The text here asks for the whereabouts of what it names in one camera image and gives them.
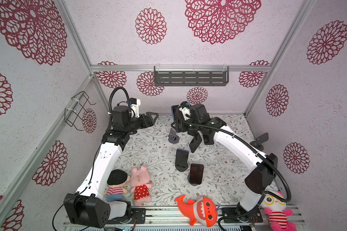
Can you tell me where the left black corrugated cable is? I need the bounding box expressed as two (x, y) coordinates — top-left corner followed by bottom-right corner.
(108, 87), (133, 115)

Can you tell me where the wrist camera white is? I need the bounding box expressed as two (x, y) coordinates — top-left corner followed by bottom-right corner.
(129, 98), (141, 118)
(179, 101), (191, 120)

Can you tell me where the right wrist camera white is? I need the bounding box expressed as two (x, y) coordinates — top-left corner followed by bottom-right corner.
(179, 101), (191, 120)

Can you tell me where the white pink glasses plush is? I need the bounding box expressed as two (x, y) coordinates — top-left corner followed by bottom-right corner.
(261, 194), (297, 231)

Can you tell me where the red shark plush toy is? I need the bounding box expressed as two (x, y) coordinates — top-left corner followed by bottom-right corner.
(174, 195), (218, 228)

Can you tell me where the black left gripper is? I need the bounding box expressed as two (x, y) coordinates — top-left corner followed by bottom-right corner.
(125, 111), (158, 134)

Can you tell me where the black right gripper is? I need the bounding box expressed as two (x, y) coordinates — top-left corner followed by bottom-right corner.
(171, 118), (202, 133)

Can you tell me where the black phone reddish screen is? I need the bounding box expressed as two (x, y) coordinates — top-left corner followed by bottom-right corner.
(189, 164), (204, 185)

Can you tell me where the pink pig plush toy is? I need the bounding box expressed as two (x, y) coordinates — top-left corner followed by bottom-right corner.
(130, 166), (153, 207)

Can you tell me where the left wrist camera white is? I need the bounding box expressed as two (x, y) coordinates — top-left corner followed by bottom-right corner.
(129, 98), (141, 118)

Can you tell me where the grey wall shelf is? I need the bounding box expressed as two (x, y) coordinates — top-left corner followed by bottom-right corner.
(153, 66), (229, 87)

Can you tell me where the black slab phone stand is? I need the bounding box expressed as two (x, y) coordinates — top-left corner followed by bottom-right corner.
(175, 162), (189, 172)

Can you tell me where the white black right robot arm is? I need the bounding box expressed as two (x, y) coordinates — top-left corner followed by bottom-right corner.
(171, 102), (278, 212)

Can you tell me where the black folding phone stand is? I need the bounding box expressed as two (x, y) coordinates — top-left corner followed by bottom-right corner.
(189, 133), (202, 153)

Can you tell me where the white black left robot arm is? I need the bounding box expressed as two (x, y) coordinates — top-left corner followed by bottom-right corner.
(63, 105), (159, 228)

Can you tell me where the blue-edged black phone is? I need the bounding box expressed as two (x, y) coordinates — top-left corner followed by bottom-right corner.
(171, 105), (179, 121)

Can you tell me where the dark round phone stand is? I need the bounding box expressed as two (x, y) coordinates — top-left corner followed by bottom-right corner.
(188, 174), (203, 186)

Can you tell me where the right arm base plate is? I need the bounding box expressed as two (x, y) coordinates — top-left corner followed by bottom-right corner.
(221, 206), (263, 224)

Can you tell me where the black wire wall rack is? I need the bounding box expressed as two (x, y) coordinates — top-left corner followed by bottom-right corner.
(64, 91), (97, 134)

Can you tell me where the grey round phone stand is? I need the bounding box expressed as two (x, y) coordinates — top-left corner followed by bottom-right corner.
(168, 128), (180, 144)

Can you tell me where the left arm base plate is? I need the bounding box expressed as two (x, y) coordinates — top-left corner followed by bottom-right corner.
(107, 208), (147, 225)

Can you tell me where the black-haired boy plush doll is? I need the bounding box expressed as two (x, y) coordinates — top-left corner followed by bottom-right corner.
(104, 169), (130, 203)

